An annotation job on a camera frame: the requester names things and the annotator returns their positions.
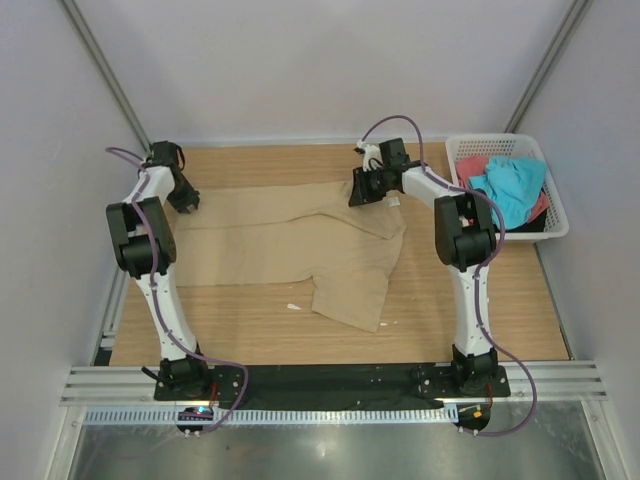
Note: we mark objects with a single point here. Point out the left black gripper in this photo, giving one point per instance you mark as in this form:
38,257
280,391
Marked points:
184,197

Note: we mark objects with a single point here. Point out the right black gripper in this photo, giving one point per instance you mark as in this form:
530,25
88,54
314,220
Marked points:
360,186

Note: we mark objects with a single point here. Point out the beige t shirt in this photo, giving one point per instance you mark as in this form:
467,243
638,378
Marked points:
286,234

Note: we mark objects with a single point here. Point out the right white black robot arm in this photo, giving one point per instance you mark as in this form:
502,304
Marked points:
465,239

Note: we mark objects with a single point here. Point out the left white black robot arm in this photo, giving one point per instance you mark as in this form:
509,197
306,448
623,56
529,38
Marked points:
145,249

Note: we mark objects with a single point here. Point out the white plastic laundry basket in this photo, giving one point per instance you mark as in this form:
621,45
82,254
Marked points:
512,171

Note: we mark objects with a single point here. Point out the pink t shirt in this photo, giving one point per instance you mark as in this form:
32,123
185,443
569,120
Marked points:
470,172

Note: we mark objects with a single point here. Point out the turquoise t shirt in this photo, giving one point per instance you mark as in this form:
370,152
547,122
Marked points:
510,192

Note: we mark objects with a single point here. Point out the black garment in basket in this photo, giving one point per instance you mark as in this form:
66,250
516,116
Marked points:
536,225

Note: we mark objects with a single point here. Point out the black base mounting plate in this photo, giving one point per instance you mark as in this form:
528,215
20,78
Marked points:
364,387

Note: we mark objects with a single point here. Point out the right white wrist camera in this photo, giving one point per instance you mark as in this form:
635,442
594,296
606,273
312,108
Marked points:
370,154

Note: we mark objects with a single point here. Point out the left aluminium corner post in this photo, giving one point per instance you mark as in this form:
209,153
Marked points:
95,53

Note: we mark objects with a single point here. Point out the aluminium corner post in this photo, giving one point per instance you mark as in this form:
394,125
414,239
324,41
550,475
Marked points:
95,53
560,40

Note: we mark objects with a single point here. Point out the white slotted cable duct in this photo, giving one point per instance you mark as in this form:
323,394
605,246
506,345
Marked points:
173,415

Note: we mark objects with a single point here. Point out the right aluminium corner post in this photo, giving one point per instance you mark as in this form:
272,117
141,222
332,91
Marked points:
560,40

